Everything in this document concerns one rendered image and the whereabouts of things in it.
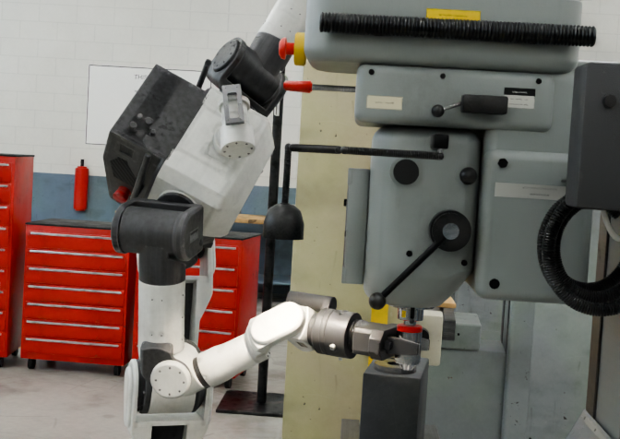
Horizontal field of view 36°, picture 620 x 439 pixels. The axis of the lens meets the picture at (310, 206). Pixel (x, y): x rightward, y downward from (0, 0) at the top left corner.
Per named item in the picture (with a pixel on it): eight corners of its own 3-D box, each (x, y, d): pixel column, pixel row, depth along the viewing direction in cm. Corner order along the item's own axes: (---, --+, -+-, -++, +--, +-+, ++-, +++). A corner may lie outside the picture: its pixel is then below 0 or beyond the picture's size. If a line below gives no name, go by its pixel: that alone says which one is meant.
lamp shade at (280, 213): (255, 235, 171) (256, 200, 170) (289, 235, 175) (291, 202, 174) (276, 240, 165) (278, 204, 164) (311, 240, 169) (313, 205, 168)
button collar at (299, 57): (292, 64, 172) (294, 29, 172) (295, 66, 178) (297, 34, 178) (304, 64, 172) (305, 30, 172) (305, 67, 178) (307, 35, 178)
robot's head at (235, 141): (214, 163, 187) (225, 139, 180) (210, 119, 192) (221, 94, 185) (247, 165, 190) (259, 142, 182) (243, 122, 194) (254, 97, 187)
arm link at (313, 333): (320, 348, 178) (267, 338, 183) (340, 363, 187) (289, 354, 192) (336, 290, 182) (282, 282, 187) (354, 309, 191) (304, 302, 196)
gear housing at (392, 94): (353, 121, 163) (357, 62, 162) (353, 126, 187) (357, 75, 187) (553, 133, 161) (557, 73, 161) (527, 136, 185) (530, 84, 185)
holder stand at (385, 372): (356, 461, 200) (363, 366, 199) (371, 433, 222) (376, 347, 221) (414, 468, 198) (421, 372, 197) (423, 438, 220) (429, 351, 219)
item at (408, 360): (411, 366, 173) (413, 334, 173) (389, 361, 176) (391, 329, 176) (424, 362, 177) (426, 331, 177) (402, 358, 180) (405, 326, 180)
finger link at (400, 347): (418, 358, 173) (387, 352, 176) (420, 340, 173) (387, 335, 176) (415, 360, 172) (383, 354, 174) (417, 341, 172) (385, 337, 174)
